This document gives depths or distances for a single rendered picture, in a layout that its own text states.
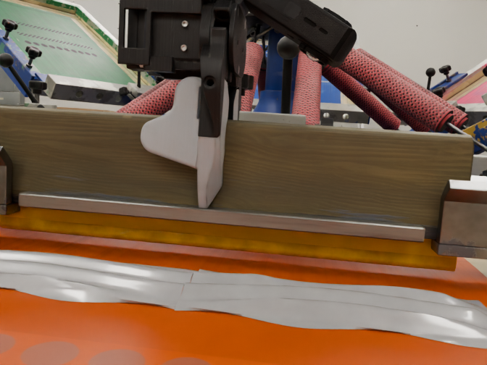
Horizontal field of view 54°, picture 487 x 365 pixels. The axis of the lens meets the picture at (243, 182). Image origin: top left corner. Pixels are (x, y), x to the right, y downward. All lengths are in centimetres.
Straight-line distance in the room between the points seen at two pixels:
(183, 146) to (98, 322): 14
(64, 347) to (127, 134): 18
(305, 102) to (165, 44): 53
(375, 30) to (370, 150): 427
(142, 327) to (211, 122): 14
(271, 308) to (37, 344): 12
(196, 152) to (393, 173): 14
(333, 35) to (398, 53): 426
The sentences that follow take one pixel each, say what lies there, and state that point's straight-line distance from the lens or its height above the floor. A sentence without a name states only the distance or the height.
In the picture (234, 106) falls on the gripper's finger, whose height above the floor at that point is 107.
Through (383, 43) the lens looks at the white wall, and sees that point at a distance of 460.
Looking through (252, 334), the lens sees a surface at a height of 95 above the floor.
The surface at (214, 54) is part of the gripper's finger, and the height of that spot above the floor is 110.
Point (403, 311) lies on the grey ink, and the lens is 27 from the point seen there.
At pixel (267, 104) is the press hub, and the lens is 115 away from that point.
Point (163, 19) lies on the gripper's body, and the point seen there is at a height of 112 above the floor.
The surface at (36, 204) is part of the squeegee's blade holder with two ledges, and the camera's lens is 39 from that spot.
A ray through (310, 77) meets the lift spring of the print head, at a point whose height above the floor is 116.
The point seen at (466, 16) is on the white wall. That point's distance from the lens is 479.
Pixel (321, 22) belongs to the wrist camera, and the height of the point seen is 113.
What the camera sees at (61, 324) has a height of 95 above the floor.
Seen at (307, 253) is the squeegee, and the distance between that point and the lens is 36.
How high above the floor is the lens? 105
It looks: 6 degrees down
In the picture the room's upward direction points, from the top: 4 degrees clockwise
